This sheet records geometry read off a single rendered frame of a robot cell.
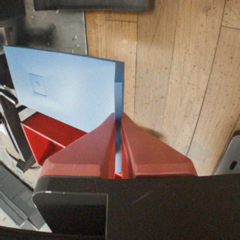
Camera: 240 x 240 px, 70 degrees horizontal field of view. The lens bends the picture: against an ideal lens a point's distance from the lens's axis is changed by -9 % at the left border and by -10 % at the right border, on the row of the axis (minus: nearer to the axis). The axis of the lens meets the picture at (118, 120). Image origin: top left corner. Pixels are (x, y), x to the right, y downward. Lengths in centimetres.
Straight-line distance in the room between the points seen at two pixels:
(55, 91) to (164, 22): 12
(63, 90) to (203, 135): 16
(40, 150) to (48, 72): 28
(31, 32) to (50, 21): 6
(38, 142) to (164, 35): 32
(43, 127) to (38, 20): 17
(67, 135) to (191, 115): 19
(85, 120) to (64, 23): 15
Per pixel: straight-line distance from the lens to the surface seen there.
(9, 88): 27
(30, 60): 19
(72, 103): 17
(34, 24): 33
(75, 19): 26
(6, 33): 24
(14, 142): 43
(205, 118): 22
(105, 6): 21
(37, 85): 19
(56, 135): 32
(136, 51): 22
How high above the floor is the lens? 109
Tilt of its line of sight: 43 degrees down
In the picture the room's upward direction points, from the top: 135 degrees counter-clockwise
